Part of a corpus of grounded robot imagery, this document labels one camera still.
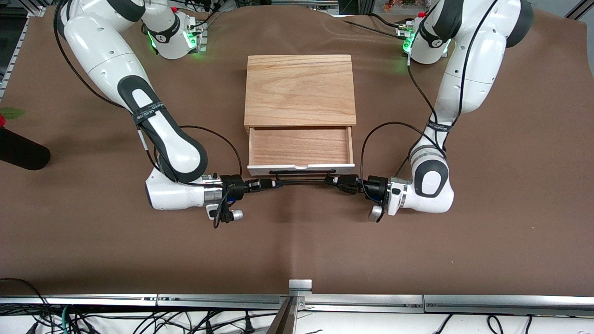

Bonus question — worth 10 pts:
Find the black looped cable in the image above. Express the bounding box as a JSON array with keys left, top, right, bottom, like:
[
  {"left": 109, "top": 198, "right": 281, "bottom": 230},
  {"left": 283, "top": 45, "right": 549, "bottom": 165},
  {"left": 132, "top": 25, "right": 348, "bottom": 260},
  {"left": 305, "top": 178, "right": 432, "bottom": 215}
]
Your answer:
[{"left": 0, "top": 277, "right": 52, "bottom": 334}]

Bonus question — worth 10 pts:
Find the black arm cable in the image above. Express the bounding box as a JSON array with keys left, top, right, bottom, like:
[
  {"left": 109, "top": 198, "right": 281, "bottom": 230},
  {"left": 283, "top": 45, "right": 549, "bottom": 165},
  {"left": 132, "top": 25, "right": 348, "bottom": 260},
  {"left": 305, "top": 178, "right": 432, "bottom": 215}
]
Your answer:
[
  {"left": 53, "top": 0, "right": 245, "bottom": 229},
  {"left": 361, "top": 0, "right": 500, "bottom": 187}
]

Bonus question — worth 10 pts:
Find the aluminium edge rail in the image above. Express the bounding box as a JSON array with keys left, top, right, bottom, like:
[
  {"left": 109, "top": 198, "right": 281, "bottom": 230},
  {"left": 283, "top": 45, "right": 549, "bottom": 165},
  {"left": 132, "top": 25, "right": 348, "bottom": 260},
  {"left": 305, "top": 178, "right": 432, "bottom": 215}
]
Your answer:
[
  {"left": 423, "top": 295, "right": 594, "bottom": 318},
  {"left": 0, "top": 294, "right": 158, "bottom": 307},
  {"left": 157, "top": 294, "right": 425, "bottom": 312}
]

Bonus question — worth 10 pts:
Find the black cable tangle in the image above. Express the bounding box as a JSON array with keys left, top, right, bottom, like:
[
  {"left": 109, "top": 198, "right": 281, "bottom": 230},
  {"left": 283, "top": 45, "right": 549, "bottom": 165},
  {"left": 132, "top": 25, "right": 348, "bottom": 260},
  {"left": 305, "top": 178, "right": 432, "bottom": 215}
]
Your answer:
[{"left": 70, "top": 310, "right": 279, "bottom": 334}]

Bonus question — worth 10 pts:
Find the black cylinder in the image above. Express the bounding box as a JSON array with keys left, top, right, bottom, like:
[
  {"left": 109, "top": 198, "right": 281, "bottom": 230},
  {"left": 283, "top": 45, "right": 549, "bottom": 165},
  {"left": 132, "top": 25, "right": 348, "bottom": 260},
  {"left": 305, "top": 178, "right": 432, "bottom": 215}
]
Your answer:
[{"left": 0, "top": 128, "right": 51, "bottom": 171}]

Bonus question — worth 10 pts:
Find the aluminium frame profile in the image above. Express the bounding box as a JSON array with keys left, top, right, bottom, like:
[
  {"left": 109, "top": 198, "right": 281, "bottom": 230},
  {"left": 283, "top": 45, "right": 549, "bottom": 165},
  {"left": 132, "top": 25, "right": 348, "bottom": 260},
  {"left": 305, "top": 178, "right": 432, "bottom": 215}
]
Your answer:
[{"left": 0, "top": 0, "right": 47, "bottom": 100}]

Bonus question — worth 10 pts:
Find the white-fronted wooden drawer with notch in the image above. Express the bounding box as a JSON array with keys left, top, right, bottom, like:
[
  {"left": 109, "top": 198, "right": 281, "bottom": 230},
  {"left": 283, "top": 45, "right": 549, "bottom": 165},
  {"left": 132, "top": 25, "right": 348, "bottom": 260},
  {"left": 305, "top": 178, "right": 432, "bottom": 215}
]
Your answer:
[{"left": 247, "top": 126, "right": 356, "bottom": 176}]

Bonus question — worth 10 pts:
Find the brown table mat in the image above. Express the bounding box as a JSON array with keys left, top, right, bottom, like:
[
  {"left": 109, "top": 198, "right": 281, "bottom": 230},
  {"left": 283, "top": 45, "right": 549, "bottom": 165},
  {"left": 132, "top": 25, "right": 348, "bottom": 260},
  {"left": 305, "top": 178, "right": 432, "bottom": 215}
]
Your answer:
[{"left": 0, "top": 5, "right": 594, "bottom": 297}]

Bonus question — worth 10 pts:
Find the light wooden drawer cabinet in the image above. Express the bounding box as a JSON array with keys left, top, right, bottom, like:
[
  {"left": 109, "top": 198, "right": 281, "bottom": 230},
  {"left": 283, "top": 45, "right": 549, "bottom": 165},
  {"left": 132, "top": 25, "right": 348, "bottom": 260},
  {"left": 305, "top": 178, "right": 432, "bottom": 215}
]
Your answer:
[{"left": 244, "top": 54, "right": 357, "bottom": 133}]

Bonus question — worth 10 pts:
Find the aluminium strut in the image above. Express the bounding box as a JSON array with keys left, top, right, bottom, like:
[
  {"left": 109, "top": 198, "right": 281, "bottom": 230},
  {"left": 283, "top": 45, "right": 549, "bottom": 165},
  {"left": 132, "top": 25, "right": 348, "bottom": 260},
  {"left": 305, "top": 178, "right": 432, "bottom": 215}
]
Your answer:
[{"left": 266, "top": 297, "right": 298, "bottom": 334}]

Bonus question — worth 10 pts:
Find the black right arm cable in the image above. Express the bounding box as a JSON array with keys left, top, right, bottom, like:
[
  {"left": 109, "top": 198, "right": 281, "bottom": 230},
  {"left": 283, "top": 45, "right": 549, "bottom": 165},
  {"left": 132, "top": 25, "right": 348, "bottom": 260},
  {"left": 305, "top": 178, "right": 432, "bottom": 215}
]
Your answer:
[{"left": 53, "top": 0, "right": 245, "bottom": 229}]

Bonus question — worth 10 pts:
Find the red flower with green leaf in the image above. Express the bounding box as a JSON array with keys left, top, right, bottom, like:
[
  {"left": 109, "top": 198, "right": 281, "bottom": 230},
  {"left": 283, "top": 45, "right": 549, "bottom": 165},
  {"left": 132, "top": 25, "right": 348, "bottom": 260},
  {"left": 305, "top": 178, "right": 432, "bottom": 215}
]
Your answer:
[{"left": 0, "top": 107, "right": 26, "bottom": 128}]

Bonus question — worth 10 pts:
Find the small metal bracket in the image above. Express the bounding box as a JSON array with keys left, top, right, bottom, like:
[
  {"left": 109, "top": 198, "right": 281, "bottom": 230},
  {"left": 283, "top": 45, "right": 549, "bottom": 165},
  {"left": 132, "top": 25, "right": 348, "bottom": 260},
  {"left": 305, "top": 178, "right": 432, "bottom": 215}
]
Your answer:
[{"left": 289, "top": 278, "right": 313, "bottom": 298}]

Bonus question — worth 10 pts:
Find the thin black table cable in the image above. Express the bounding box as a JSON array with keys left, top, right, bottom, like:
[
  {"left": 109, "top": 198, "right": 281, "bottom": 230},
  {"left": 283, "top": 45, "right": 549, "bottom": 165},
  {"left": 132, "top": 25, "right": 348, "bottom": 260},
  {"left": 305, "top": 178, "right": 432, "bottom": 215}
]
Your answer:
[{"left": 343, "top": 19, "right": 405, "bottom": 39}]

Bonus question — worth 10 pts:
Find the black metal drawer handle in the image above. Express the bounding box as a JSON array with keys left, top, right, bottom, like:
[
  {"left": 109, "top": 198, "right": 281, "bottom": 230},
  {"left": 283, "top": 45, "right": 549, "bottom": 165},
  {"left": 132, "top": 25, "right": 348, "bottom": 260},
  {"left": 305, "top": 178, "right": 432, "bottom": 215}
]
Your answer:
[{"left": 269, "top": 169, "right": 337, "bottom": 185}]

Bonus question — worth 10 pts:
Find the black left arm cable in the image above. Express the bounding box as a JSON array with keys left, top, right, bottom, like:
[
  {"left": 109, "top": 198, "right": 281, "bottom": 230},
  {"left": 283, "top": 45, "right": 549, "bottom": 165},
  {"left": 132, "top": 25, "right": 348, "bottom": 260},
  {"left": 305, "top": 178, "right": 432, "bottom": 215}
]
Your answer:
[{"left": 361, "top": 0, "right": 500, "bottom": 187}]

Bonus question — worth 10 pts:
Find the thick black table cable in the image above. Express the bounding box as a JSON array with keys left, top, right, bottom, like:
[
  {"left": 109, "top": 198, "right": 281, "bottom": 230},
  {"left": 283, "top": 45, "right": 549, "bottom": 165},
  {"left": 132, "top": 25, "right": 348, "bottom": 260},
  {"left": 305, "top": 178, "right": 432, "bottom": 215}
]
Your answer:
[{"left": 369, "top": 13, "right": 409, "bottom": 29}]

